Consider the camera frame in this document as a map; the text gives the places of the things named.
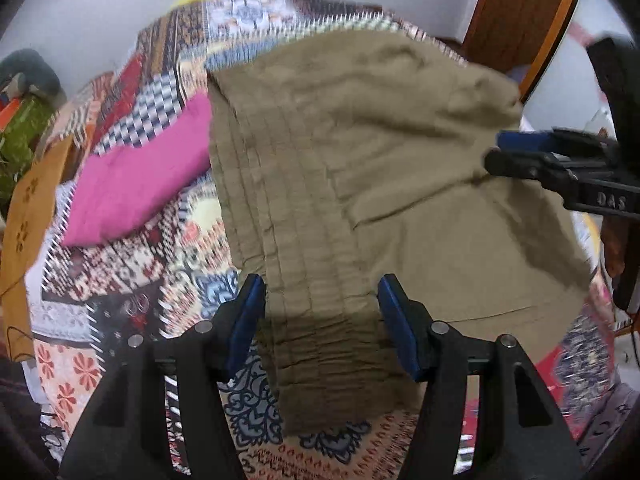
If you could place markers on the patchwork patterned blanket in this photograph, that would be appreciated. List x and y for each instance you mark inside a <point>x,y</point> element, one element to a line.
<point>150,270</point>

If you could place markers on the olive green pants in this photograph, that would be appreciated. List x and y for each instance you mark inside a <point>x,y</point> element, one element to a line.
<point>380,160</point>

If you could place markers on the person's right hand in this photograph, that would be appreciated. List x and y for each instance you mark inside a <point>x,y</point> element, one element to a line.
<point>614,245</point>

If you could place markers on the folded pink cloth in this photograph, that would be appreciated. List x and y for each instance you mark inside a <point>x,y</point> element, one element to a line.
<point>145,175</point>

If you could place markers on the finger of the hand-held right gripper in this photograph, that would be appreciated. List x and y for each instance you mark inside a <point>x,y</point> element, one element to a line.
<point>540,172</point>
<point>525,141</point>

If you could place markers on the orange box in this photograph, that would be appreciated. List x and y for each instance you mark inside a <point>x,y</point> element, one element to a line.
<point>9,114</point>

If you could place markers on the green bag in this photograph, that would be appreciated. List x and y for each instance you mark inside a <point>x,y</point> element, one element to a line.
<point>22,140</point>

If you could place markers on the brown wooden door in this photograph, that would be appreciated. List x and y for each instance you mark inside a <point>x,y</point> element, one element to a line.
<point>520,15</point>

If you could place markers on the grey plush toy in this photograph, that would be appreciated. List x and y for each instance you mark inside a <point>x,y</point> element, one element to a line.
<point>35,72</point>

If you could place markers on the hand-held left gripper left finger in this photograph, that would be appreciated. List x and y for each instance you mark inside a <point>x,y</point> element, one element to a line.
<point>250,305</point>

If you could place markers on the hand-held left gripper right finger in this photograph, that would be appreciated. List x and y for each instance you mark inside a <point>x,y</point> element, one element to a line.
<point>395,310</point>

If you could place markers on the white patterned cloth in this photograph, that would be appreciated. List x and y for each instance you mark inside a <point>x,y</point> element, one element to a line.
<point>607,420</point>

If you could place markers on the brown board with flower cutouts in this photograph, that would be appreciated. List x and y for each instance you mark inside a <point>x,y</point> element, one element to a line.
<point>30,210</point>

